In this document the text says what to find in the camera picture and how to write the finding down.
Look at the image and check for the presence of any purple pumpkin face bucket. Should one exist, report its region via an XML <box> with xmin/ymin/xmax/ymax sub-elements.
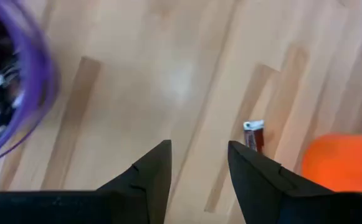
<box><xmin>0</xmin><ymin>0</ymin><xmax>60</xmax><ymax>169</ymax></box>

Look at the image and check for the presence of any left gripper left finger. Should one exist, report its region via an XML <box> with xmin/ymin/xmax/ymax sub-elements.
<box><xmin>95</xmin><ymin>139</ymin><xmax>173</xmax><ymax>224</ymax></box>

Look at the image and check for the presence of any orange pumpkin face bucket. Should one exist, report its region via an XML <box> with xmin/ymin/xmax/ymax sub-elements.
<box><xmin>301</xmin><ymin>131</ymin><xmax>362</xmax><ymax>193</ymax></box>

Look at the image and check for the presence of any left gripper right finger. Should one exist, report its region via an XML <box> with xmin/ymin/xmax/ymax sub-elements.
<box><xmin>227</xmin><ymin>140</ymin><xmax>337</xmax><ymax>224</ymax></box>

